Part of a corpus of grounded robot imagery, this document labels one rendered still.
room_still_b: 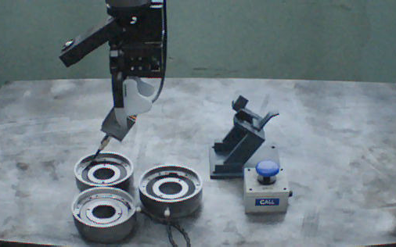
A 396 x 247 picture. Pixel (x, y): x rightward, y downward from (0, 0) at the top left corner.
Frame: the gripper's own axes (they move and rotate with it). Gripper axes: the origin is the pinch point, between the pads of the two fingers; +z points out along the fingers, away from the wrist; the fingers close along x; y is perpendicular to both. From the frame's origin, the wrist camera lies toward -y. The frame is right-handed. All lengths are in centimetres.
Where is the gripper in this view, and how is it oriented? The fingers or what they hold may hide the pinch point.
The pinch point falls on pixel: (121, 116)
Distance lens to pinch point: 102.7
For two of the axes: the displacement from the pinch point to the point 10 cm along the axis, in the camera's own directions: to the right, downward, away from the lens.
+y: 10.0, 0.0, 0.0
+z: 0.0, 8.7, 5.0
